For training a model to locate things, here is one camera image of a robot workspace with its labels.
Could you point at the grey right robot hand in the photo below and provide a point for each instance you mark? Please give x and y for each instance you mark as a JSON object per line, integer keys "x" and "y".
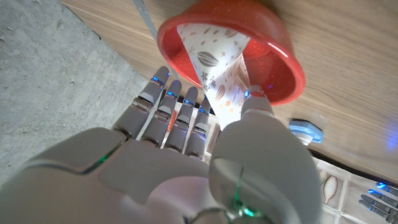
{"x": 140, "y": 180}

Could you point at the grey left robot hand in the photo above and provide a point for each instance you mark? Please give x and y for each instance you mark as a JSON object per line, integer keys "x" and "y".
{"x": 385, "y": 202}

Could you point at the white patterned pen bag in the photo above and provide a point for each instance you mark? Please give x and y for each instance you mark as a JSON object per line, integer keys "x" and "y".
{"x": 214, "y": 56}

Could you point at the red bowl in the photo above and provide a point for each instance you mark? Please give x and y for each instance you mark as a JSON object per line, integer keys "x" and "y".
{"x": 273, "y": 71}

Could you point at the printed bookshelf backdrop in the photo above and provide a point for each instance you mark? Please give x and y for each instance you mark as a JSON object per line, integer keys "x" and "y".
{"x": 342, "y": 193}

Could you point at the grey tape outline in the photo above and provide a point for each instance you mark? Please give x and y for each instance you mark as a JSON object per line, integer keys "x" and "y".
{"x": 144, "y": 12}

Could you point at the blue toy camera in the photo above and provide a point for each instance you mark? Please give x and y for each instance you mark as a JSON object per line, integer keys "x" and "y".
{"x": 306, "y": 130}

